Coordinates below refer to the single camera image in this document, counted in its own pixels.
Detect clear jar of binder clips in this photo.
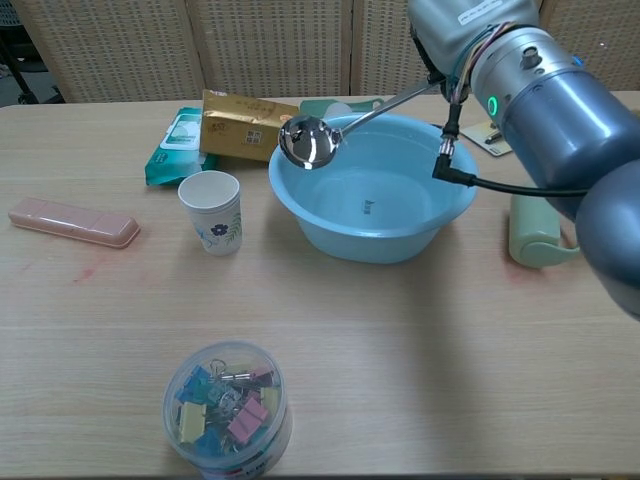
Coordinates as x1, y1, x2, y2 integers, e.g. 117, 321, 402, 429
161, 341, 295, 480

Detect light blue plastic basin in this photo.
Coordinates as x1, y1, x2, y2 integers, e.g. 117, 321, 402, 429
268, 113, 480, 265

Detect green wet wipes pack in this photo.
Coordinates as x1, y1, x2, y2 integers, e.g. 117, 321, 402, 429
144, 106, 219, 187

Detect gold tissue pack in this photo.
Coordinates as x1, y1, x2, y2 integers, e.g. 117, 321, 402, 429
199, 89, 300, 163

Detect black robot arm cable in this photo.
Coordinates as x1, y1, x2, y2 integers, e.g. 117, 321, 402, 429
431, 102, 599, 197

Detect green lint roller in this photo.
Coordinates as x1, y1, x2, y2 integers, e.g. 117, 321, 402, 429
508, 193, 582, 270

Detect razor in yellow blister pack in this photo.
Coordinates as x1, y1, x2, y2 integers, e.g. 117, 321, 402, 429
459, 119, 514, 158

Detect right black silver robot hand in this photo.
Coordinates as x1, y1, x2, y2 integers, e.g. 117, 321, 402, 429
407, 0, 544, 96

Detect stainless steel ladle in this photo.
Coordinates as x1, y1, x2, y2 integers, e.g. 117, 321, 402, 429
277, 79, 446, 172

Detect wooden woven folding screen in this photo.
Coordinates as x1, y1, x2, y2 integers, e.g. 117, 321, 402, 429
9, 0, 640, 104

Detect white floral paper cup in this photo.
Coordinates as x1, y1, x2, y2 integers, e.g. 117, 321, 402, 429
177, 170, 244, 257

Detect black tripod stand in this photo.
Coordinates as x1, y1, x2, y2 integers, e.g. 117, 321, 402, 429
0, 34, 32, 106

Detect pink pencil case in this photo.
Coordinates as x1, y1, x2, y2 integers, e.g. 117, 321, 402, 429
8, 197, 142, 250

